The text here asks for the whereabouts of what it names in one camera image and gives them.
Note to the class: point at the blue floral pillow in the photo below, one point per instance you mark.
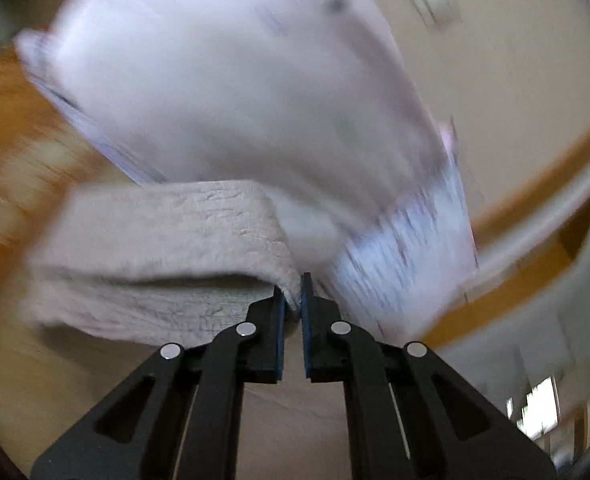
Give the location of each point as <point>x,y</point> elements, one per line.
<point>405,260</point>

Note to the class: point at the wooden headboard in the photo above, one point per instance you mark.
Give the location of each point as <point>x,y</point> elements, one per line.
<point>520,290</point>

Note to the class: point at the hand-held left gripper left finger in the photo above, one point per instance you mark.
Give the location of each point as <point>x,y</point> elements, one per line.
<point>278,330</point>

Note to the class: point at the yellow and orange patterned bedsheet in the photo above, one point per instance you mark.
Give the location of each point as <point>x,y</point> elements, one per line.
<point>5,125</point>

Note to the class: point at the window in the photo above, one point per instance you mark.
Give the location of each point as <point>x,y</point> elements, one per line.
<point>542,405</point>

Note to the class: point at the pink floral pillow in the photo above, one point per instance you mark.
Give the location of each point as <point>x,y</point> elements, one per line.
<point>225,85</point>

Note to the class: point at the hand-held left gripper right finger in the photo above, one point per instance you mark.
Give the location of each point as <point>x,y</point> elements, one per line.
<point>305,330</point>

